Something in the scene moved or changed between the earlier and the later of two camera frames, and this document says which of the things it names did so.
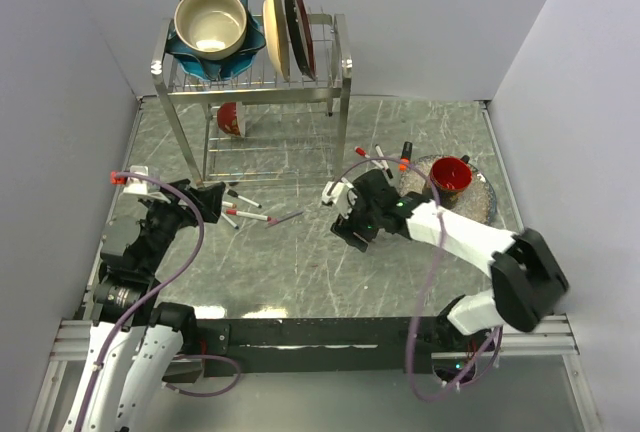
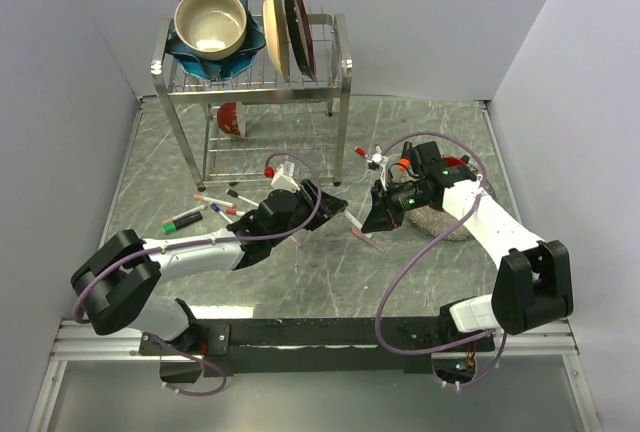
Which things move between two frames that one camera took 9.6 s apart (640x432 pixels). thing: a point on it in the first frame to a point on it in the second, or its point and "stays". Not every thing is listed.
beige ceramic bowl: x=210 y=23 stays
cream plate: x=277 y=30 stays
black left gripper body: x=206 y=213 to x=305 y=204
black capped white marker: x=243 y=199 stays
